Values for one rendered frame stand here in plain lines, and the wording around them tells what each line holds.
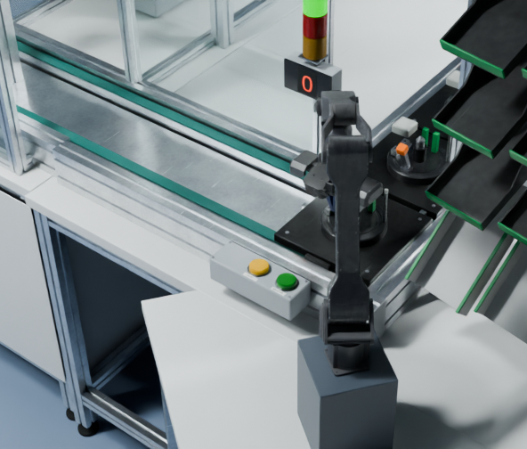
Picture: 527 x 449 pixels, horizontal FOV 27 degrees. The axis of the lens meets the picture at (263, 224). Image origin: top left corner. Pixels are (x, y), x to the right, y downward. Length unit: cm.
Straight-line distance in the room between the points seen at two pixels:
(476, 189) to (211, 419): 65
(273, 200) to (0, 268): 87
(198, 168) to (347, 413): 86
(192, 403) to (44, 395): 127
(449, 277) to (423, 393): 23
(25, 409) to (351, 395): 161
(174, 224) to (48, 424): 104
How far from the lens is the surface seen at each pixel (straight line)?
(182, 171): 259
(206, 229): 237
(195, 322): 230
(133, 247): 249
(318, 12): 226
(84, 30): 327
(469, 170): 210
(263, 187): 253
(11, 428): 332
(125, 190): 250
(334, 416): 194
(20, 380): 343
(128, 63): 281
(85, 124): 278
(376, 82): 299
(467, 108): 200
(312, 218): 236
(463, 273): 216
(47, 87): 293
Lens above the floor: 250
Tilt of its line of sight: 41 degrees down
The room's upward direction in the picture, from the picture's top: 1 degrees counter-clockwise
